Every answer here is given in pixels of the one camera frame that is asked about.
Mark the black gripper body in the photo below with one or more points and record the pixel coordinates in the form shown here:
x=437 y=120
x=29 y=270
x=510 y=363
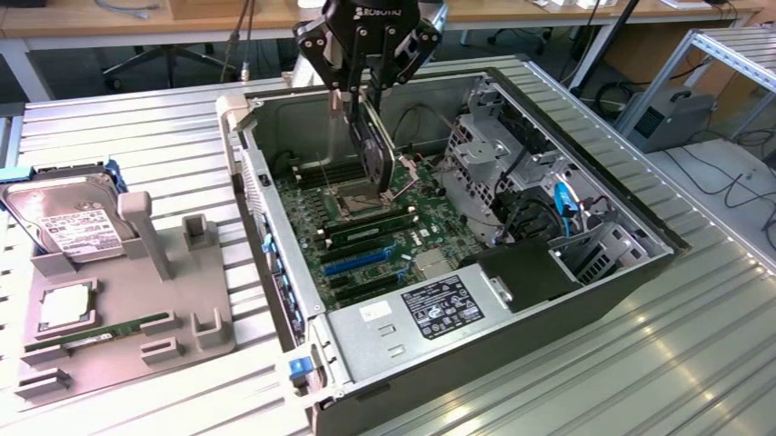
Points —
x=373 y=13

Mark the black graphics card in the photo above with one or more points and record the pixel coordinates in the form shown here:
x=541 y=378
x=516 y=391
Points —
x=373 y=154

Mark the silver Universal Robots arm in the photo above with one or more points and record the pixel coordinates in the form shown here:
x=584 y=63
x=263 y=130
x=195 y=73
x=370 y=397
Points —
x=303 y=75

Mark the brown cardboard box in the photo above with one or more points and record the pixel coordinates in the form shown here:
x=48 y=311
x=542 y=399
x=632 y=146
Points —
x=206 y=9

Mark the perforated metal disk bay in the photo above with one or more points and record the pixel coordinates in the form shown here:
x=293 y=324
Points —
x=478 y=150

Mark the black office chair base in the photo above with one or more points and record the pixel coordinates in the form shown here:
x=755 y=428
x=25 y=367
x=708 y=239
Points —
x=170 y=56

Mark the open metal socket cover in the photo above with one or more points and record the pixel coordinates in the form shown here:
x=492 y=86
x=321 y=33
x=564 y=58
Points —
x=407 y=172

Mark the black RAM slot bank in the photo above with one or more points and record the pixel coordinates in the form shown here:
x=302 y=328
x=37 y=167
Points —
x=327 y=175

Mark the thin metal locking lever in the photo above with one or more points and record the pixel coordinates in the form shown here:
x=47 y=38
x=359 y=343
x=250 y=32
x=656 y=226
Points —
x=327 y=181

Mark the black slanted pole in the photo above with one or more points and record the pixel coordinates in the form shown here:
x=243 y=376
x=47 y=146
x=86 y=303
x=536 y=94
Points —
x=604 y=43

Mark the CPU socket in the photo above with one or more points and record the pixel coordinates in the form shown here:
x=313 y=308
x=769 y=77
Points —
x=351 y=204

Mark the green motherboard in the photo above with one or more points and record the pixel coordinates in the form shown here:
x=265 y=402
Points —
x=437 y=213

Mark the installed green RAM stick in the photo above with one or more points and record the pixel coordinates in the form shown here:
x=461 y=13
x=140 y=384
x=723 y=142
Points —
x=370 y=231

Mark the long wooden desk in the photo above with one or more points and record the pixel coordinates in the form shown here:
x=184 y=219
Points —
x=667 y=16

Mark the wooden desk with box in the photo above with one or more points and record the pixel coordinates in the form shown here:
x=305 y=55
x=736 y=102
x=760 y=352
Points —
x=60 y=25

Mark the black expansion slot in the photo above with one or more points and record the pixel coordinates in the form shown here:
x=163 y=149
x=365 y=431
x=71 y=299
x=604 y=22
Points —
x=366 y=290
x=351 y=254

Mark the silver chipset heatsink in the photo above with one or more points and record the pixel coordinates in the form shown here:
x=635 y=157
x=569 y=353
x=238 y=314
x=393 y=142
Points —
x=432 y=263

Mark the black plastic shroud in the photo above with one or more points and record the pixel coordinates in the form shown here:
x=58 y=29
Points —
x=528 y=272

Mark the silver hard disk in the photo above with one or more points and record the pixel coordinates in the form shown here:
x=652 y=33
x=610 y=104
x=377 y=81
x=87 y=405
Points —
x=55 y=204

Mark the blue disk carrier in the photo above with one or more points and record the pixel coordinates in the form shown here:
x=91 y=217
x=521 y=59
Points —
x=15 y=175

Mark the grey parts rack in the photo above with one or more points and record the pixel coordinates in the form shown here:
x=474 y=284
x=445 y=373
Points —
x=122 y=290

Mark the silver power supply unit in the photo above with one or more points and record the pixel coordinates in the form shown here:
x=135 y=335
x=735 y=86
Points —
x=387 y=336

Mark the open black PC case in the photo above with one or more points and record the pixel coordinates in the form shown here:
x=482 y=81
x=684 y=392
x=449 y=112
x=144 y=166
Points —
x=545 y=327

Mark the blue case latch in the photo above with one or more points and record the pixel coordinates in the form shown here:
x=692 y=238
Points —
x=298 y=367

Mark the silver CPU chip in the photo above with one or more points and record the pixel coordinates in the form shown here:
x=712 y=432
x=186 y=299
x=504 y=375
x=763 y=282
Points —
x=63 y=306

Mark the loose green RAM stick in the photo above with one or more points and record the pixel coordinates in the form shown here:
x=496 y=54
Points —
x=91 y=337

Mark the aluminium slat frame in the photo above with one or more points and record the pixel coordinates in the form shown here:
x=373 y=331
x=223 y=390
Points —
x=727 y=50

